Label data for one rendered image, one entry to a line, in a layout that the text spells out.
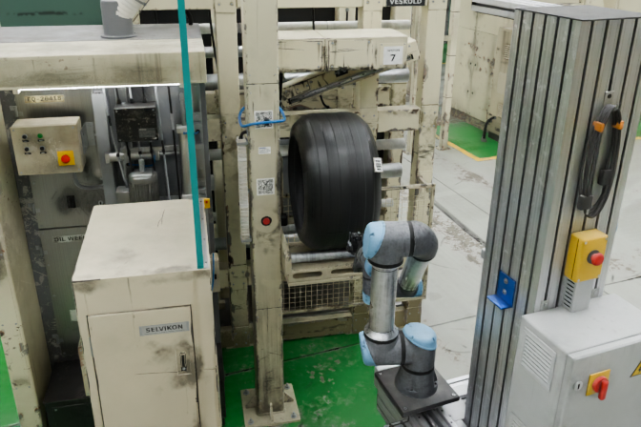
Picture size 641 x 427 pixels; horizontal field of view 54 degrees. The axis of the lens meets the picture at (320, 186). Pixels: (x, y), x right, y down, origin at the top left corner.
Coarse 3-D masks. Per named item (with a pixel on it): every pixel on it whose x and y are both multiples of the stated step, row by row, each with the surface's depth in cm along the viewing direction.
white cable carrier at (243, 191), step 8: (240, 152) 254; (240, 160) 255; (240, 168) 257; (240, 176) 258; (240, 184) 259; (240, 192) 261; (248, 192) 263; (240, 200) 262; (240, 208) 264; (248, 208) 265; (240, 216) 265; (248, 216) 266; (240, 224) 268; (248, 224) 268; (240, 232) 272; (248, 232) 268
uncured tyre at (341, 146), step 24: (312, 120) 259; (336, 120) 259; (360, 120) 261; (312, 144) 249; (336, 144) 249; (360, 144) 251; (288, 168) 291; (312, 168) 247; (336, 168) 246; (360, 168) 247; (312, 192) 247; (336, 192) 246; (360, 192) 248; (312, 216) 250; (336, 216) 249; (360, 216) 251; (312, 240) 260; (336, 240) 259
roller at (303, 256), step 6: (300, 252) 271; (306, 252) 271; (312, 252) 271; (318, 252) 271; (324, 252) 271; (330, 252) 272; (336, 252) 272; (342, 252) 272; (294, 258) 268; (300, 258) 269; (306, 258) 269; (312, 258) 270; (318, 258) 270; (324, 258) 271; (330, 258) 272; (336, 258) 273
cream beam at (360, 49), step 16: (288, 32) 282; (304, 32) 282; (320, 32) 283; (336, 32) 283; (352, 32) 284; (368, 32) 284; (384, 32) 285; (400, 32) 285; (288, 48) 267; (304, 48) 269; (320, 48) 270; (336, 48) 272; (352, 48) 273; (368, 48) 274; (288, 64) 270; (304, 64) 271; (320, 64) 273; (336, 64) 274; (352, 64) 276; (368, 64) 277; (400, 64) 280
